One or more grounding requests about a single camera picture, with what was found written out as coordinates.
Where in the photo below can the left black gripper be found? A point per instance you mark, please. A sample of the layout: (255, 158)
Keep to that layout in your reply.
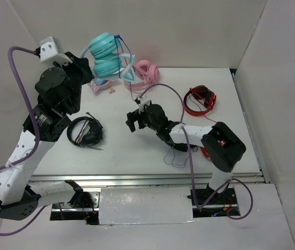
(81, 65)

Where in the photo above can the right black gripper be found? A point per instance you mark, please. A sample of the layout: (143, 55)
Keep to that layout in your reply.
(135, 116)

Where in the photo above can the teal cat ear headphones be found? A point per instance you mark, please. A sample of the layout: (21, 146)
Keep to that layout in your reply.
(110, 60)

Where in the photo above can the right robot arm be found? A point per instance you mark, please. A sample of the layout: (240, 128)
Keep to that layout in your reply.
(223, 147)

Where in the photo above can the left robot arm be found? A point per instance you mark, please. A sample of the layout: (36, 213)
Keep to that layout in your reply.
(18, 197)

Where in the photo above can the pink blue cat headphones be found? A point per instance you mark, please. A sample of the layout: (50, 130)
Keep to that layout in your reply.
(99, 84)

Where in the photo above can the red black headphones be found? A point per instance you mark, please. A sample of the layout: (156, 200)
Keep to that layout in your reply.
(203, 98)

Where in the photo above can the red white headphones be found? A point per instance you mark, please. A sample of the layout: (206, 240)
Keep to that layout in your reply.
(205, 153)

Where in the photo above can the black headset with microphone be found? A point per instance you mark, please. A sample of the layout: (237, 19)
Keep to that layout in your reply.
(90, 133)

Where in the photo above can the pink gaming headset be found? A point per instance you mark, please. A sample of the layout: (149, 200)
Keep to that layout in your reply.
(147, 72)

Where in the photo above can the white foil-covered panel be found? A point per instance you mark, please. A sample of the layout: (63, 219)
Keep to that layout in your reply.
(150, 205)

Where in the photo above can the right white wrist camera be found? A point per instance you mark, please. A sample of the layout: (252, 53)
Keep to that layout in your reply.
(143, 102)

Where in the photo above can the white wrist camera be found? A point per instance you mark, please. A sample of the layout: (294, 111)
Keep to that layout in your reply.
(143, 102)
(51, 51)

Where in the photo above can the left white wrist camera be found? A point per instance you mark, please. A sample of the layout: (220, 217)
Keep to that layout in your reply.
(51, 51)

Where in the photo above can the aluminium rail frame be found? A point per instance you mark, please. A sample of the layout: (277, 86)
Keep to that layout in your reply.
(140, 158)

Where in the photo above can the black headphones with blue cable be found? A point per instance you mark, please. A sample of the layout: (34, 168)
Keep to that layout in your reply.
(182, 147)

